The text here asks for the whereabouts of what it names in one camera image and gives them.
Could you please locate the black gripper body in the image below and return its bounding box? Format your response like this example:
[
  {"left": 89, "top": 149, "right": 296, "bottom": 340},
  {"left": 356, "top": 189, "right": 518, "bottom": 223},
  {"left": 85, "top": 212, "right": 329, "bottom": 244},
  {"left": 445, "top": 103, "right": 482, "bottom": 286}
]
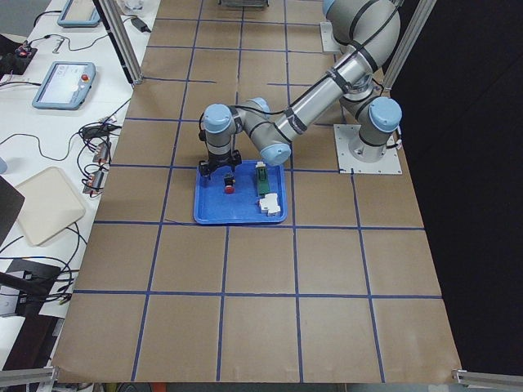
[{"left": 198, "top": 149, "right": 242, "bottom": 174}]

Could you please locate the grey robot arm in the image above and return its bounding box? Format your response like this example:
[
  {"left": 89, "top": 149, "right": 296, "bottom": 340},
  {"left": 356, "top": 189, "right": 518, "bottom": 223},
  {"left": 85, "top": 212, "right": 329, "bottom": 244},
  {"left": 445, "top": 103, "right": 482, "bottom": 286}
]
[{"left": 199, "top": 0, "right": 402, "bottom": 177}]

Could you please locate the blue plastic tray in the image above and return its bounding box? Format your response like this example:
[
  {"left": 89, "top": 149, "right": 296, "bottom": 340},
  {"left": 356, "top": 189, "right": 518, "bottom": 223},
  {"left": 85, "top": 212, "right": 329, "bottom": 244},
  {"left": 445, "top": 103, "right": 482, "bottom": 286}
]
[{"left": 194, "top": 160, "right": 288, "bottom": 225}]

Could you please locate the green terminal block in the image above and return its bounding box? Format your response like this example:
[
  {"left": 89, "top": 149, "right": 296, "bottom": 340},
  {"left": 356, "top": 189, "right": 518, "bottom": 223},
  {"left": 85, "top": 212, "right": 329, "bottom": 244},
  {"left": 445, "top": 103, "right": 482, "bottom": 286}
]
[{"left": 256, "top": 161, "right": 270, "bottom": 196}]

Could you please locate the white circuit breaker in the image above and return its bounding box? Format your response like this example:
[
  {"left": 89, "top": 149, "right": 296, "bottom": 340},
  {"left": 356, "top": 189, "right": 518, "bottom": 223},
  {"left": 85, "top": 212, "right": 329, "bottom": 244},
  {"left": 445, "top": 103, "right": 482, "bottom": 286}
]
[{"left": 258, "top": 193, "right": 282, "bottom": 216}]

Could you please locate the black power adapter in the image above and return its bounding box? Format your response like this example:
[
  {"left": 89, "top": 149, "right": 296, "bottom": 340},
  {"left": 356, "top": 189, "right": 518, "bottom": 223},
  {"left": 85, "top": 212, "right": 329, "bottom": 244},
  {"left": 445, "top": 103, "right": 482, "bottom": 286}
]
[{"left": 131, "top": 16, "right": 151, "bottom": 33}]

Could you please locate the blue teach pendant near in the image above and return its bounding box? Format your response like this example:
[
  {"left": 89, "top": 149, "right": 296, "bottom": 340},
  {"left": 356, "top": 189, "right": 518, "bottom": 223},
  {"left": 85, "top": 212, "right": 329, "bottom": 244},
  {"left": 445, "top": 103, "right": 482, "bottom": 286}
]
[{"left": 32, "top": 61, "right": 96, "bottom": 110}]

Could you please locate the blue teach pendant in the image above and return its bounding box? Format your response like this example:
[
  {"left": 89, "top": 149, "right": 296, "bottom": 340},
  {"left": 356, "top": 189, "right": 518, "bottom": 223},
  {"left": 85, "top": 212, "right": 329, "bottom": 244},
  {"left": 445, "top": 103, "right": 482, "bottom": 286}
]
[
  {"left": 57, "top": 0, "right": 101, "bottom": 28},
  {"left": 32, "top": 61, "right": 96, "bottom": 110}
]

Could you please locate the blue teach pendant far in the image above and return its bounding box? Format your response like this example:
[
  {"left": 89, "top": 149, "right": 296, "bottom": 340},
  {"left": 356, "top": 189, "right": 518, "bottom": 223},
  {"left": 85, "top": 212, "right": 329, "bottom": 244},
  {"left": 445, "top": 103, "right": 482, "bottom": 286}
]
[{"left": 57, "top": 0, "right": 101, "bottom": 28}]

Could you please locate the black cable bundle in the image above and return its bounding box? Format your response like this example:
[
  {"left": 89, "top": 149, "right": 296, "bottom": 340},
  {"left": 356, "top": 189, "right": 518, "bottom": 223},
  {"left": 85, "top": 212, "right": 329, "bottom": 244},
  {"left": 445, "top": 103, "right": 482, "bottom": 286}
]
[{"left": 75, "top": 116, "right": 123, "bottom": 199}]

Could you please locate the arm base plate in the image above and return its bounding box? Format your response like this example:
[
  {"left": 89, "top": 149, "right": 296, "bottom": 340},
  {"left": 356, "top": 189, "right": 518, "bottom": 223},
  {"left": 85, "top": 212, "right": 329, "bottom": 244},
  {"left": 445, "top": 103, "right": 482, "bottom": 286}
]
[
  {"left": 320, "top": 21, "right": 341, "bottom": 54},
  {"left": 333, "top": 124, "right": 402, "bottom": 176}
]

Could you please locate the aluminium frame post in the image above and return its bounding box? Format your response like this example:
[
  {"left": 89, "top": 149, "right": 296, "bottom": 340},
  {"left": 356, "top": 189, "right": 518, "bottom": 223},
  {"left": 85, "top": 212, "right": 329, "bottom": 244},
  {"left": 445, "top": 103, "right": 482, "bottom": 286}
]
[{"left": 92, "top": 0, "right": 143, "bottom": 86}]

